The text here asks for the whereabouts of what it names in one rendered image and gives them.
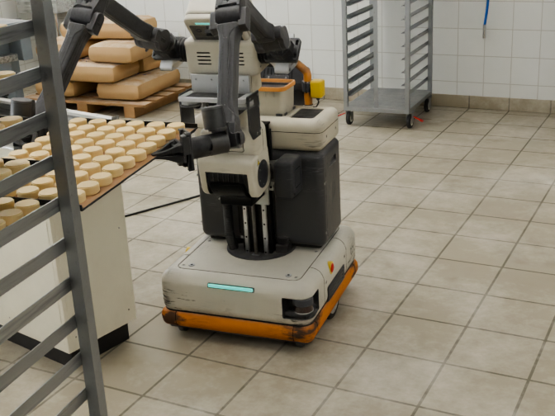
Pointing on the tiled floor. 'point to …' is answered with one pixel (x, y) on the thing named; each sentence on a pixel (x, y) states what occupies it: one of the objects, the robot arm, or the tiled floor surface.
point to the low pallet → (88, 102)
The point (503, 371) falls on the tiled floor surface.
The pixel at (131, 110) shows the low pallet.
